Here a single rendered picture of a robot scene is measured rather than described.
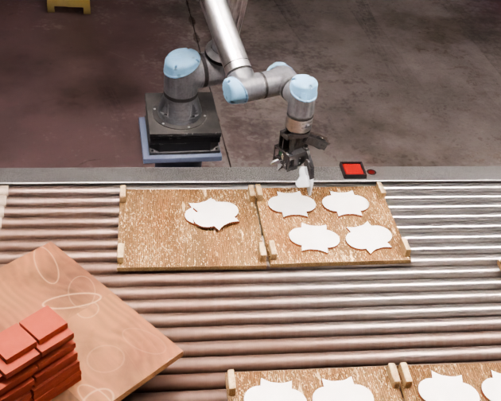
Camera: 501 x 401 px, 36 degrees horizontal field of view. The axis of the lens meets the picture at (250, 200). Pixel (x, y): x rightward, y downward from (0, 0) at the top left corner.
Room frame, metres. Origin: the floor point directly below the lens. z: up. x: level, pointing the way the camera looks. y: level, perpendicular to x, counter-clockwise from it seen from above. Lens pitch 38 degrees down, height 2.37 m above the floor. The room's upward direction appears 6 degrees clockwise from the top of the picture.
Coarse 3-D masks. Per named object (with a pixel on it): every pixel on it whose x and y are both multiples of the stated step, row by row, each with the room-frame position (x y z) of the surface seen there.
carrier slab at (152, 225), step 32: (128, 192) 1.84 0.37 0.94; (160, 192) 1.86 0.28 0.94; (192, 192) 1.87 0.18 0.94; (224, 192) 1.89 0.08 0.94; (128, 224) 1.69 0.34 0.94; (160, 224) 1.70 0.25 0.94; (256, 224) 1.75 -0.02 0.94; (128, 256) 1.55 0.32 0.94; (160, 256) 1.57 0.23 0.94; (192, 256) 1.58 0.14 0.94; (224, 256) 1.59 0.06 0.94; (256, 256) 1.61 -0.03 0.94
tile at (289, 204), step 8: (272, 200) 1.86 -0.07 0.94; (280, 200) 1.86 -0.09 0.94; (288, 200) 1.87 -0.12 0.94; (296, 200) 1.87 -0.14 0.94; (304, 200) 1.88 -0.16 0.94; (312, 200) 1.88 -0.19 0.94; (272, 208) 1.82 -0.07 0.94; (280, 208) 1.82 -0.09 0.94; (288, 208) 1.83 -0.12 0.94; (296, 208) 1.83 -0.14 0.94; (304, 208) 1.84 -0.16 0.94; (312, 208) 1.84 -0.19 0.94; (288, 216) 1.80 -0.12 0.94; (304, 216) 1.80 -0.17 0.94
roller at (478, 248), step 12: (0, 252) 1.54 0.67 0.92; (12, 252) 1.54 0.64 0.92; (24, 252) 1.55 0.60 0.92; (72, 252) 1.56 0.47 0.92; (84, 252) 1.57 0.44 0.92; (96, 252) 1.57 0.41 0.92; (108, 252) 1.58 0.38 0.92; (420, 252) 1.73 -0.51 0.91; (432, 252) 1.74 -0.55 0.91; (444, 252) 1.74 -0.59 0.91; (456, 252) 1.75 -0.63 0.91; (468, 252) 1.76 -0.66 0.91; (480, 252) 1.76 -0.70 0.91; (492, 252) 1.77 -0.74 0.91
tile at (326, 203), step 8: (352, 192) 1.95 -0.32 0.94; (328, 200) 1.89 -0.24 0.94; (336, 200) 1.89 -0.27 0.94; (344, 200) 1.90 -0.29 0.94; (352, 200) 1.90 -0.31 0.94; (360, 200) 1.91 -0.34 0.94; (328, 208) 1.85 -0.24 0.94; (336, 208) 1.85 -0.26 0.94; (344, 208) 1.86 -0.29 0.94; (352, 208) 1.86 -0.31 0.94; (360, 208) 1.87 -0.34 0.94; (360, 216) 1.83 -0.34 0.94
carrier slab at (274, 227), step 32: (288, 192) 1.92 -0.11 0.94; (320, 192) 1.94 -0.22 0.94; (288, 224) 1.76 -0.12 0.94; (320, 224) 1.78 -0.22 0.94; (352, 224) 1.79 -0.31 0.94; (384, 224) 1.81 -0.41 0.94; (288, 256) 1.62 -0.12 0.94; (320, 256) 1.64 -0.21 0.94; (352, 256) 1.65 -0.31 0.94; (384, 256) 1.66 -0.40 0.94
